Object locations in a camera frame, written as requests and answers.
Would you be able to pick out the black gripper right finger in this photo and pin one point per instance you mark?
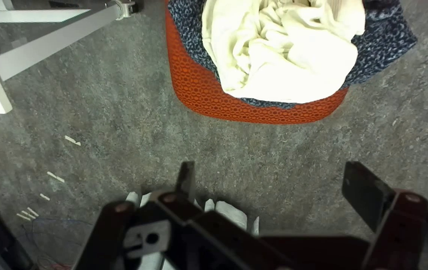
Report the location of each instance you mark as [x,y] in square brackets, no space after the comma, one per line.
[403,229]

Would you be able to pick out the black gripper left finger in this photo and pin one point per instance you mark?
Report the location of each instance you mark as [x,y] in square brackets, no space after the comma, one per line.
[208,234]

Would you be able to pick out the cream knitted cloth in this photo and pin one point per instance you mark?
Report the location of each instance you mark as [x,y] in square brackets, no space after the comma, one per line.
[283,49]

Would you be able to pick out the small white floor scrap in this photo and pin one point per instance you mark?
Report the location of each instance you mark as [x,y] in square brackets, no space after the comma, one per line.
[44,196]

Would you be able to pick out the navy speckled cloth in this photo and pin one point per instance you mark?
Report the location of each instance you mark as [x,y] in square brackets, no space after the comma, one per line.
[384,45]

